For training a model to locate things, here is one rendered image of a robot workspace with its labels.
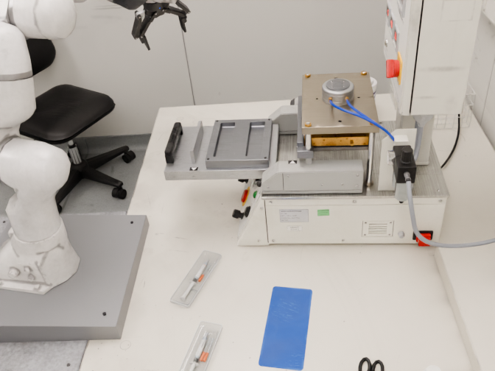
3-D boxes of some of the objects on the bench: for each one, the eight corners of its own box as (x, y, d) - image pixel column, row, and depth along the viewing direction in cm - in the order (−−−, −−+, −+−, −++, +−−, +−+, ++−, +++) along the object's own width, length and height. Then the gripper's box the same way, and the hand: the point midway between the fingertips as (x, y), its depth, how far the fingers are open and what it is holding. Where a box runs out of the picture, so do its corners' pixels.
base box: (417, 169, 168) (423, 122, 157) (440, 256, 139) (450, 206, 128) (247, 172, 174) (242, 127, 163) (236, 256, 145) (229, 208, 134)
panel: (247, 174, 172) (267, 129, 161) (237, 241, 149) (261, 193, 138) (241, 173, 172) (261, 127, 160) (230, 238, 149) (254, 191, 137)
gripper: (183, -33, 162) (193, 14, 182) (109, 2, 159) (127, 46, 179) (195, -16, 160) (203, 29, 180) (119, 20, 156) (137, 62, 176)
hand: (165, 36), depth 178 cm, fingers open, 13 cm apart
